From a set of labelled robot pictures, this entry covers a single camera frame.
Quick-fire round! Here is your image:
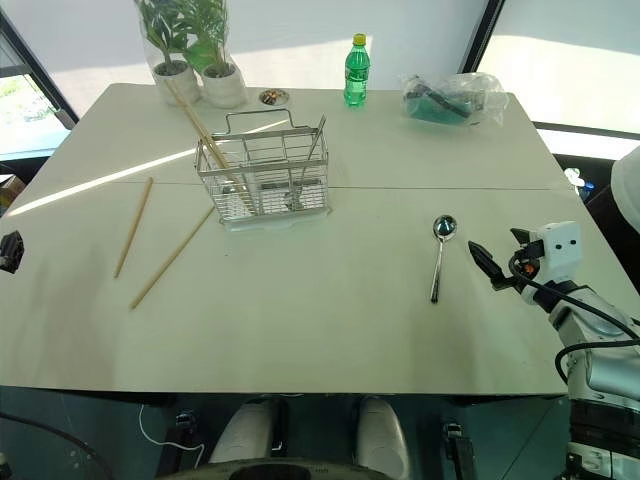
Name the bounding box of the silver metal spoon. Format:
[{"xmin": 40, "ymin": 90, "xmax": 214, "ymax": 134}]
[{"xmin": 430, "ymin": 214, "xmax": 458, "ymax": 304}]

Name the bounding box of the light wooden chopstick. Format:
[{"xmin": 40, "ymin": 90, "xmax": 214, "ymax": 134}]
[
  {"xmin": 171, "ymin": 79, "xmax": 250, "ymax": 202},
  {"xmin": 113, "ymin": 176, "xmax": 154, "ymax": 280},
  {"xmin": 129, "ymin": 205, "xmax": 216, "ymax": 311},
  {"xmin": 166, "ymin": 82, "xmax": 241, "ymax": 197}
]

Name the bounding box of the green plastic soda bottle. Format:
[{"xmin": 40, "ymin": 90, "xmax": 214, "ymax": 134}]
[{"xmin": 343, "ymin": 32, "xmax": 371, "ymax": 109}]

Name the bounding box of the black table leg bracket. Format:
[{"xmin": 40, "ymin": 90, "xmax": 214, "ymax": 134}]
[
  {"xmin": 441, "ymin": 420, "xmax": 477, "ymax": 480},
  {"xmin": 173, "ymin": 408, "xmax": 197, "ymax": 444}
]

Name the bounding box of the black floor cable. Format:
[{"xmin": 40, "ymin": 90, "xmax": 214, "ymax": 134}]
[{"xmin": 0, "ymin": 411, "xmax": 117, "ymax": 480}]

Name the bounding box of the white rounded robot leg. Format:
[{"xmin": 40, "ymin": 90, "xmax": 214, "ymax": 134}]
[
  {"xmin": 354, "ymin": 396, "xmax": 410, "ymax": 480},
  {"xmin": 208, "ymin": 399, "xmax": 280, "ymax": 465}
]

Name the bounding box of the green plant in white pot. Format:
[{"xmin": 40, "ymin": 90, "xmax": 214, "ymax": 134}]
[
  {"xmin": 135, "ymin": 0, "xmax": 202, "ymax": 107},
  {"xmin": 182, "ymin": 0, "xmax": 249, "ymax": 109}
]

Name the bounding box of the thin white cable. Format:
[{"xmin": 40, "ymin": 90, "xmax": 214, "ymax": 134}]
[{"xmin": 138, "ymin": 403, "xmax": 207, "ymax": 454}]

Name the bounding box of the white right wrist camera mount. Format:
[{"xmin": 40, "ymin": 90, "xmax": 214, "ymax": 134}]
[{"xmin": 528, "ymin": 220, "xmax": 584, "ymax": 282}]

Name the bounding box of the brown cardboard box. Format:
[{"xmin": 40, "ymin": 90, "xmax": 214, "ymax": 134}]
[{"xmin": 0, "ymin": 173, "xmax": 27, "ymax": 208}]

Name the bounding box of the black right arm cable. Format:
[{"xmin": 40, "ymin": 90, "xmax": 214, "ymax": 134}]
[{"xmin": 510, "ymin": 272, "xmax": 640, "ymax": 387}]

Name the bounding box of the small round metal dish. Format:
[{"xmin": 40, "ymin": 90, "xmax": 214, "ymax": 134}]
[{"xmin": 257, "ymin": 88, "xmax": 291, "ymax": 107}]

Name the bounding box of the silver wire cutlery basket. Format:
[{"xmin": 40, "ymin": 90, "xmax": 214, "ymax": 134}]
[{"xmin": 193, "ymin": 109, "xmax": 331, "ymax": 225}]

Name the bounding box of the silver metal utensil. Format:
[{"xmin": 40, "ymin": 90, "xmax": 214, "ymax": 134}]
[{"xmin": 283, "ymin": 115, "xmax": 327, "ymax": 212}]

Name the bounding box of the dark window frame post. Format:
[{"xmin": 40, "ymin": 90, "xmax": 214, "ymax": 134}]
[
  {"xmin": 458, "ymin": 0, "xmax": 505, "ymax": 75},
  {"xmin": 0, "ymin": 8, "xmax": 81, "ymax": 129}
]

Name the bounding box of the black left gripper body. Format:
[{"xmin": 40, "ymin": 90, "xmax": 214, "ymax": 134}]
[{"xmin": 0, "ymin": 230, "xmax": 26, "ymax": 274}]

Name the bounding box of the clear plastic drip tray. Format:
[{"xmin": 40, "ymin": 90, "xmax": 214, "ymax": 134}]
[{"xmin": 218, "ymin": 207, "xmax": 335, "ymax": 233}]

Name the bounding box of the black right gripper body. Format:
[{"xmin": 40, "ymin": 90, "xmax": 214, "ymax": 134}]
[{"xmin": 490, "ymin": 238, "xmax": 545, "ymax": 294}]

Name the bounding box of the clear bag with green items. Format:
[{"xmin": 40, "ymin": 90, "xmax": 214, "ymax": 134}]
[{"xmin": 398, "ymin": 71, "xmax": 510, "ymax": 127}]

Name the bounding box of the clear plastic plant wrap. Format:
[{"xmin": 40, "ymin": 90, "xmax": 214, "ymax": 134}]
[{"xmin": 133, "ymin": 0, "xmax": 250, "ymax": 110}]

